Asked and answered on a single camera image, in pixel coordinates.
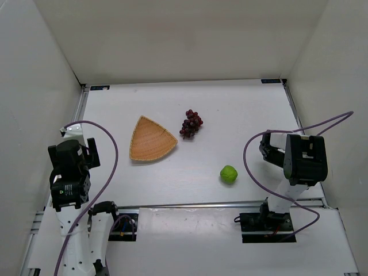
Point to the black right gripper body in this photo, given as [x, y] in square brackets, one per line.
[266, 148]

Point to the front aluminium frame rail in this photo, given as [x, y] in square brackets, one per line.
[319, 202]

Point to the right aluminium frame rail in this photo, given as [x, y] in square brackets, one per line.
[346, 184]

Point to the left aluminium frame rail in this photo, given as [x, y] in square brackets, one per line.
[46, 203]

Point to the blue label sticker right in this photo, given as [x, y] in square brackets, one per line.
[270, 81]

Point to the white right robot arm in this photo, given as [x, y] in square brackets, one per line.
[304, 163]

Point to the woven triangular fruit basket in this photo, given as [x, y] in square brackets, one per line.
[150, 141]

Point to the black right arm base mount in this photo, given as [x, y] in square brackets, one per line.
[254, 230]

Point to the red fake grape bunch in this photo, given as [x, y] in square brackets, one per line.
[191, 124]

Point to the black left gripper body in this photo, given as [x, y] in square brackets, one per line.
[94, 153]

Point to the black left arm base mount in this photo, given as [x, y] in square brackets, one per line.
[125, 230]

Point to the green fake apple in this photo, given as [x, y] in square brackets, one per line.
[228, 174]

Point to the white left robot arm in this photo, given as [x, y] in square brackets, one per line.
[84, 224]

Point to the blue label sticker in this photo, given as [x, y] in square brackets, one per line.
[99, 88]
[270, 81]

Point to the white front cover board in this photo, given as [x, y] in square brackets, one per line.
[208, 242]

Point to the blue label sticker left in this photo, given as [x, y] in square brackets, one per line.
[99, 88]

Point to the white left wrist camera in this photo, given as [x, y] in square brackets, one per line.
[73, 132]

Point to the aluminium frame rail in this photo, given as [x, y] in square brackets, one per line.
[46, 203]
[346, 184]
[319, 202]

